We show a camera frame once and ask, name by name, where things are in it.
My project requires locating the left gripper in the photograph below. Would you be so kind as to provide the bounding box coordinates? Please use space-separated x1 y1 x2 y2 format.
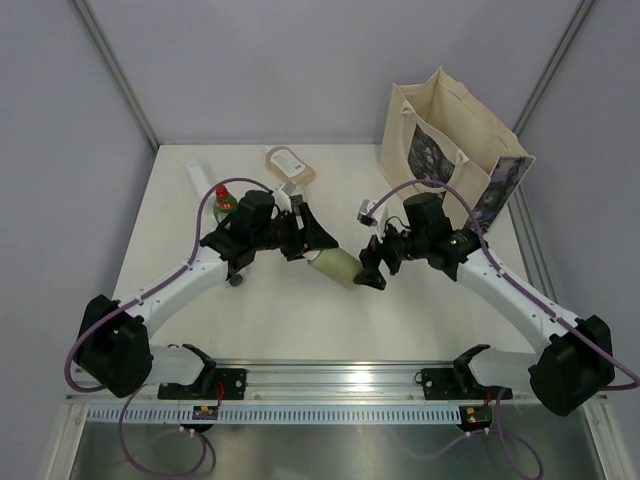
251 202 336 261

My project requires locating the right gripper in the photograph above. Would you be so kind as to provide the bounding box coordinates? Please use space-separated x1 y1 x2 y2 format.
354 215 429 290

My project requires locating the pale green round bottle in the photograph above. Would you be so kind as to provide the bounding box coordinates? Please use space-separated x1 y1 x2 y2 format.
304 248 361 290

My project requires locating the frosted white bottle black cap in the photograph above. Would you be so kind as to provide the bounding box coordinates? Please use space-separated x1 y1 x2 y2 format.
227 273 245 288

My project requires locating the amber liquid bottle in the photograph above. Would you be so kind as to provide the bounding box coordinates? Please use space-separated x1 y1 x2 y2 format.
265 146 316 187

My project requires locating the green dish soap bottle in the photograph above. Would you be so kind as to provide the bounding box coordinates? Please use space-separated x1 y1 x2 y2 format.
212 185 238 224

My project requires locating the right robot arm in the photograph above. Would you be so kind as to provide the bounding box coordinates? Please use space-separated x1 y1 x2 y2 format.
354 193 615 417

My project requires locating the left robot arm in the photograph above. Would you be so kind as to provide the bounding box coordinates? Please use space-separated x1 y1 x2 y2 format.
65 190 339 400

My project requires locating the beige canvas tote bag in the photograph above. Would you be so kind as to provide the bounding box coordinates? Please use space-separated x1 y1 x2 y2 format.
380 69 535 232

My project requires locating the small white tube bottle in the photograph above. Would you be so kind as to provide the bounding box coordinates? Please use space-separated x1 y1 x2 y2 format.
186 160 214 200

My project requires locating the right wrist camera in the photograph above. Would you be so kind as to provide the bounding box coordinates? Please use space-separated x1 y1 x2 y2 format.
357 199 389 238

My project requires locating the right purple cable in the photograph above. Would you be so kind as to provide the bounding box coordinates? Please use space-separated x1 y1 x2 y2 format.
372 178 640 480

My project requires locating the aluminium mounting rail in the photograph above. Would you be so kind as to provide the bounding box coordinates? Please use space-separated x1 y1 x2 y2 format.
64 360 539 407

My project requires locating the white slotted cable duct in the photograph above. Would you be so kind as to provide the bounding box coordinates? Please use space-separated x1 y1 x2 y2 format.
87 404 462 425

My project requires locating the left aluminium frame post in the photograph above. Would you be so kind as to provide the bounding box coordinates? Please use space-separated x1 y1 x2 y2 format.
69 0 161 153

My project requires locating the aluminium frame post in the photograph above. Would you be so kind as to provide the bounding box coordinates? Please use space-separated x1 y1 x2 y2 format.
513 0 599 136
69 0 161 153

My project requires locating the right aluminium frame post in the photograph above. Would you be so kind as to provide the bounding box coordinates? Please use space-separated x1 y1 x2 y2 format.
513 0 599 136

